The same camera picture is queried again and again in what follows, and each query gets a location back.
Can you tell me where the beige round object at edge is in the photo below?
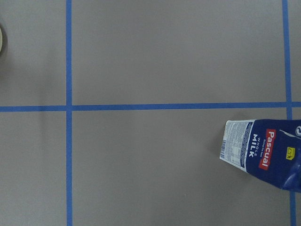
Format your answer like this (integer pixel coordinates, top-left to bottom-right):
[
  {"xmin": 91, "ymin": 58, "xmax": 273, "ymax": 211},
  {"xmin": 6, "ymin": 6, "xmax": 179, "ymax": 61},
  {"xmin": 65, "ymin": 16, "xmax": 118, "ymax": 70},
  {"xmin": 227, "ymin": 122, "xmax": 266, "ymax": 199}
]
[{"xmin": 0, "ymin": 25, "xmax": 7, "ymax": 55}]

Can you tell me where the blue Pascual milk carton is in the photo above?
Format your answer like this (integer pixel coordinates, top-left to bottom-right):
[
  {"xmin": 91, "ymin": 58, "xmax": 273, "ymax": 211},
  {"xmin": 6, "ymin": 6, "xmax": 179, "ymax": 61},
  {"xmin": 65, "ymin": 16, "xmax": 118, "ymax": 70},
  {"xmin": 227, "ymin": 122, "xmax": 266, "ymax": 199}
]
[{"xmin": 220, "ymin": 119, "xmax": 301, "ymax": 192}]

